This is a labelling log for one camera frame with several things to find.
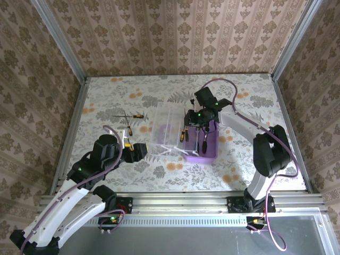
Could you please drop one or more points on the purple toolbox with clear lid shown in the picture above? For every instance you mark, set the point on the purple toolbox with clear lid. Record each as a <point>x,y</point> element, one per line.
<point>213,143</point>

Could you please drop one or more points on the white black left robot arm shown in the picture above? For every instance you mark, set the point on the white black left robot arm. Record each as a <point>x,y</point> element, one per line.
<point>66,210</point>

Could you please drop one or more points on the left connector board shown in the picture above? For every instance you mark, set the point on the left connector board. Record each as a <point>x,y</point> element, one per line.
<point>109,221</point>

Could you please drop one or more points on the connector board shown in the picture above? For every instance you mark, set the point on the connector board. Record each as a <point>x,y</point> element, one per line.
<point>255,221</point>
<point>109,221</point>

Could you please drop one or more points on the grey metal panel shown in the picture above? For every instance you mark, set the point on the grey metal panel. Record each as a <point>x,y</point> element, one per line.
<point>172,239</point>

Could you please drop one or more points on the right connector board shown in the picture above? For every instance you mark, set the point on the right connector board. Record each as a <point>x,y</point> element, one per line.
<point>255,221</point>

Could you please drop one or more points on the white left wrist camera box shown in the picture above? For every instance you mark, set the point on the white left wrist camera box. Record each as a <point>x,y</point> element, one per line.
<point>125,138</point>

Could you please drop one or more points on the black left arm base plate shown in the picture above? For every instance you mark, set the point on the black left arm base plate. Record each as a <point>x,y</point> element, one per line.
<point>127,204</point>

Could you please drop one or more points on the aluminium left side rail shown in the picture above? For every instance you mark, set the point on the aluminium left side rail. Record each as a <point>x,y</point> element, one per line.
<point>75,114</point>

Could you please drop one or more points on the aluminium mounting rail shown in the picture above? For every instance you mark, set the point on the aluminium mounting rail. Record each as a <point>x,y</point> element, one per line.
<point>180,203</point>

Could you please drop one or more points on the aluminium right side rail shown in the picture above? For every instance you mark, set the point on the aluminium right side rail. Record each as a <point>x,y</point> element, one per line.
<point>283,106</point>

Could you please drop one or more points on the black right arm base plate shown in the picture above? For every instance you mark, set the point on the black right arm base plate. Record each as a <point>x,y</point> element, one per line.
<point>233,204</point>

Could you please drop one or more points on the aluminium right corner post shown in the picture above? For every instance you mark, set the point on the aluminium right corner post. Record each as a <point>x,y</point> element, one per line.
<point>295,40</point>

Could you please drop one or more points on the aluminium corner post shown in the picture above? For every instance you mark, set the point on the aluminium corner post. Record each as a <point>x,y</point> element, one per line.
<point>59,40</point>
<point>295,40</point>

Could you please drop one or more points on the aluminium left corner post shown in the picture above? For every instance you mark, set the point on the aluminium left corner post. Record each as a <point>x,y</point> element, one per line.
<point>59,40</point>

